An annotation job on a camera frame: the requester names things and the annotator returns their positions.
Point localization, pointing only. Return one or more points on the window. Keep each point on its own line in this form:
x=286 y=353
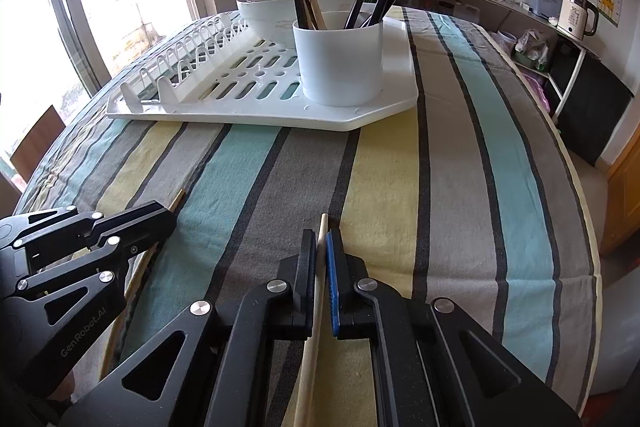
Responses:
x=100 y=7

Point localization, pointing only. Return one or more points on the striped tablecloth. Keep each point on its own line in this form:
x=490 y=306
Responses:
x=400 y=207

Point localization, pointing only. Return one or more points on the tan wooden chopstick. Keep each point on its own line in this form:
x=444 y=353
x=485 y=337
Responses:
x=177 y=201

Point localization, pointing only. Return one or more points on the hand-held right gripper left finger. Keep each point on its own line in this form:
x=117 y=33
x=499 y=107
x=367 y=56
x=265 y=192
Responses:
x=302 y=297

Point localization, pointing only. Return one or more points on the white bowl with gold pattern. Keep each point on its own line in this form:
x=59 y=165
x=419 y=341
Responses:
x=265 y=22

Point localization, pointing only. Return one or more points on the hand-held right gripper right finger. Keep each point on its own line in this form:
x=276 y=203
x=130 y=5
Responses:
x=334 y=287

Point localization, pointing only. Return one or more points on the black cloth cover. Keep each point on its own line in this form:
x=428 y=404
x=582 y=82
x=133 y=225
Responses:
x=595 y=107

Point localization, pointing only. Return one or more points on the white round utensil cup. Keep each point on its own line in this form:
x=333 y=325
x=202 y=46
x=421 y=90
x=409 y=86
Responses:
x=340 y=67

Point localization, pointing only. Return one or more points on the wooden door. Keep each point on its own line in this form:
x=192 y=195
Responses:
x=625 y=207

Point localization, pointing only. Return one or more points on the white electric kettle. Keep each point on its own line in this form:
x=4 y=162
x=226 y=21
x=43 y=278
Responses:
x=575 y=17

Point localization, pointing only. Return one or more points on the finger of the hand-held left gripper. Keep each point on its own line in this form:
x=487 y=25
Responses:
x=140 y=224
x=75 y=337

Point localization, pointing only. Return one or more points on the white metal shelf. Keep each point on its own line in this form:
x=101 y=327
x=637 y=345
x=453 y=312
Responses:
x=575 y=72

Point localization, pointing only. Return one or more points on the plastic bags on shelf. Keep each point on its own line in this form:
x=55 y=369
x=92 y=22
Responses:
x=535 y=52

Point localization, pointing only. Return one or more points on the white plastic dish rack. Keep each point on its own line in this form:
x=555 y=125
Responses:
x=350 y=117

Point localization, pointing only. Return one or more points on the wooden chair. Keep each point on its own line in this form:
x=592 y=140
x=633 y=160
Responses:
x=37 y=147

